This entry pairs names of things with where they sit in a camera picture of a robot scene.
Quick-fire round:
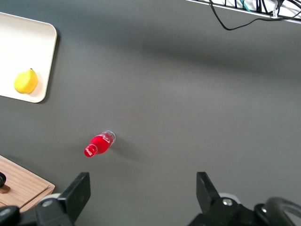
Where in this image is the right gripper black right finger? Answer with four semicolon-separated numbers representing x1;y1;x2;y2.
188;171;256;226

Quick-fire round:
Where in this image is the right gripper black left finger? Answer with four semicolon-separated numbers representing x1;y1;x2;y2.
35;172;91;226

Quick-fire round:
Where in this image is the cream rectangular tray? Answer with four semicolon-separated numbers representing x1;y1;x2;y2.
0;12;58;104

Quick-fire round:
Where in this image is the wooden drawer cabinet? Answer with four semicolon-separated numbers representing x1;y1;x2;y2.
0;154;56;214

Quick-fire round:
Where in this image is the wooden drawer front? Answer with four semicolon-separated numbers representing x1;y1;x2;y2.
0;162;50;205

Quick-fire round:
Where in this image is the red cola bottle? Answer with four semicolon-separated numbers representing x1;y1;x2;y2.
83;130;117;158

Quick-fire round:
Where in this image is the yellow lemon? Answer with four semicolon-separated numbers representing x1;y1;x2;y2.
13;68;39;94

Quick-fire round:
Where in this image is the grey cable loop right wrist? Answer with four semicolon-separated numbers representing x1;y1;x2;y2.
253;196;301;226

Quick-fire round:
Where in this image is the black cable loop on table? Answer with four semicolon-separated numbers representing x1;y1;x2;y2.
208;0;301;31

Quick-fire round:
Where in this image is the white table edge rail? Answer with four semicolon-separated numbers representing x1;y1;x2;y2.
185;0;301;24

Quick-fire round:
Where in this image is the green cable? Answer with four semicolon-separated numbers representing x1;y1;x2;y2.
239;0;251;13

